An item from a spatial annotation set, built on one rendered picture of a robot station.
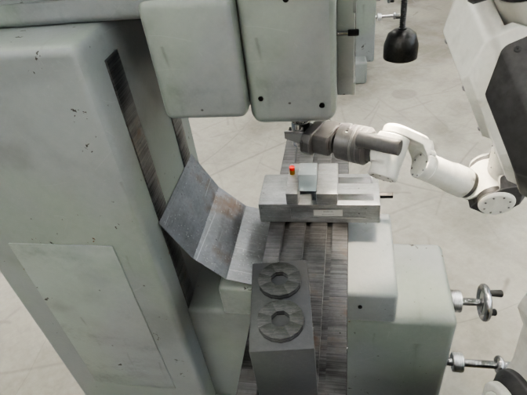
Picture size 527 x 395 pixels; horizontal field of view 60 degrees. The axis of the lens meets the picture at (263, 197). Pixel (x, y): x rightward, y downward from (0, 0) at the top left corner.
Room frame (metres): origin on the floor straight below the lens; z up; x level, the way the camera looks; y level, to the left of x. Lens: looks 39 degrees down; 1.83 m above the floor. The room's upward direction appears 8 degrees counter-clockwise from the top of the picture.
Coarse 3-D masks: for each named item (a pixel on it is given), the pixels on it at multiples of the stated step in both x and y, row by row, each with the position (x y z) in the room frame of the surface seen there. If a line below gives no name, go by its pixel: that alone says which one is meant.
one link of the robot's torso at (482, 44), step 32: (512, 0) 0.53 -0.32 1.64; (448, 32) 0.61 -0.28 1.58; (480, 32) 0.55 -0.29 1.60; (512, 32) 0.53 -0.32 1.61; (480, 64) 0.53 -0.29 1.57; (512, 64) 0.51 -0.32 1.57; (480, 96) 0.53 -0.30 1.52; (512, 96) 0.49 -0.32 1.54; (480, 128) 0.59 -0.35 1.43; (512, 128) 0.47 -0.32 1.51; (512, 160) 0.46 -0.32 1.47
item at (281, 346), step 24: (264, 264) 0.69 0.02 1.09; (288, 264) 0.67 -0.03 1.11; (264, 288) 0.61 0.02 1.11; (288, 288) 0.61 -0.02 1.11; (264, 312) 0.56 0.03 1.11; (288, 312) 0.55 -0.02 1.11; (264, 336) 0.51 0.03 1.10; (288, 336) 0.49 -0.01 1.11; (312, 336) 0.50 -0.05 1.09; (264, 360) 0.48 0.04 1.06; (288, 360) 0.48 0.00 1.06; (312, 360) 0.47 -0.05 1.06; (264, 384) 0.48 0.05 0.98; (288, 384) 0.48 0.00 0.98; (312, 384) 0.47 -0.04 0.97
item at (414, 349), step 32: (416, 256) 1.00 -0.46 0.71; (416, 288) 0.87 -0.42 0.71; (448, 288) 0.86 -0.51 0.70; (192, 320) 0.91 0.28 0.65; (224, 320) 0.89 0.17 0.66; (352, 320) 0.80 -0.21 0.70; (416, 320) 0.77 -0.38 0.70; (448, 320) 0.75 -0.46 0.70; (224, 352) 0.90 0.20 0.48; (352, 352) 0.80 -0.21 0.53; (384, 352) 0.78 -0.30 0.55; (416, 352) 0.75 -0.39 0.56; (448, 352) 0.74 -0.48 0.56; (224, 384) 0.90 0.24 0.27; (352, 384) 0.80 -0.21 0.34; (384, 384) 0.77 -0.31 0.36; (416, 384) 0.75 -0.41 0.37
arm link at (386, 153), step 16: (368, 128) 0.88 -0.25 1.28; (352, 144) 0.86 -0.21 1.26; (368, 144) 0.82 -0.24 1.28; (384, 144) 0.80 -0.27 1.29; (400, 144) 0.80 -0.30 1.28; (352, 160) 0.86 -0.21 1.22; (368, 160) 0.85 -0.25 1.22; (384, 160) 0.81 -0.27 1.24; (400, 160) 0.81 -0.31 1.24; (384, 176) 0.79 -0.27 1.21
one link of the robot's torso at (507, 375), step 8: (520, 304) 0.40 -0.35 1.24; (520, 312) 0.40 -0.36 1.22; (520, 336) 0.41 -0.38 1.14; (520, 344) 0.40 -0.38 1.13; (520, 352) 0.40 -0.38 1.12; (512, 360) 0.41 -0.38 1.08; (520, 360) 0.39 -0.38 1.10; (504, 368) 0.41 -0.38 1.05; (512, 368) 0.40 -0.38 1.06; (520, 368) 0.38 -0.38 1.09; (496, 376) 0.40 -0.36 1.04; (504, 376) 0.39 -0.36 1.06; (512, 376) 0.38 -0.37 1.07; (520, 376) 0.38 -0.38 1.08; (504, 384) 0.38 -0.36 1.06; (512, 384) 0.37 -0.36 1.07; (520, 384) 0.36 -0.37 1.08; (512, 392) 0.36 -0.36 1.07; (520, 392) 0.35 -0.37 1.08
